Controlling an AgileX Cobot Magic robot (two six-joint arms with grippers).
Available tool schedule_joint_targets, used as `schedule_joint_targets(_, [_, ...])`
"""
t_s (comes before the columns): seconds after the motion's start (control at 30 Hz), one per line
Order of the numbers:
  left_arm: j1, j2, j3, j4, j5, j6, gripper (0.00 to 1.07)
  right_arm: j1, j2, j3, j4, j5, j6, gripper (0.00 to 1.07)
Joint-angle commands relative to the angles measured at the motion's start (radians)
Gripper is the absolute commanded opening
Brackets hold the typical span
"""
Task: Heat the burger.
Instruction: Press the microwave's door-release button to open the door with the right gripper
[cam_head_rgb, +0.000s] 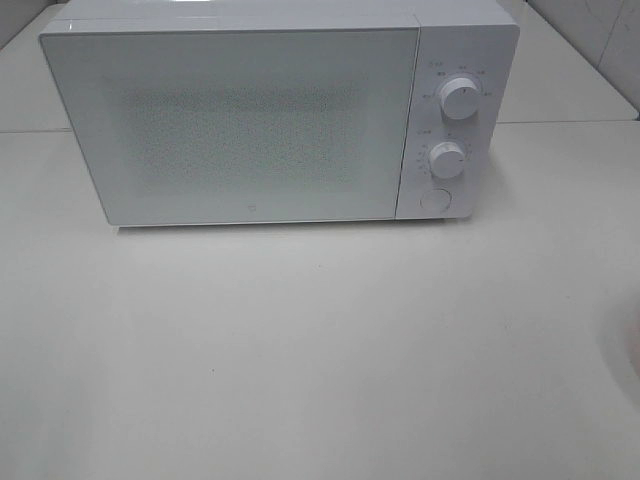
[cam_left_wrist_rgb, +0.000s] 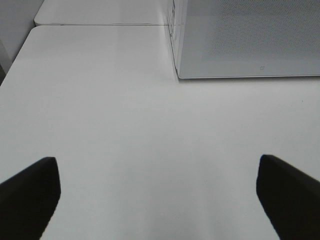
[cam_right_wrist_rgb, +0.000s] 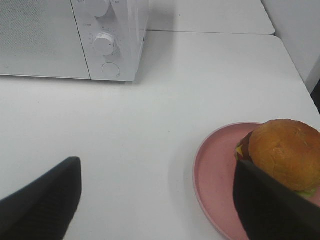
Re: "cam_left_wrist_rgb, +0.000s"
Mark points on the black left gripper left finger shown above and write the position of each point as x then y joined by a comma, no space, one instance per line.
28,200

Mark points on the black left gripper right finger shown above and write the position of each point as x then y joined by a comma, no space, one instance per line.
290,198

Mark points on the white microwave door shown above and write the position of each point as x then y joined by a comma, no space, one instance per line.
251,38

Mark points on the white microwave oven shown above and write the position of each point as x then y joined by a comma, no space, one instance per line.
176,11

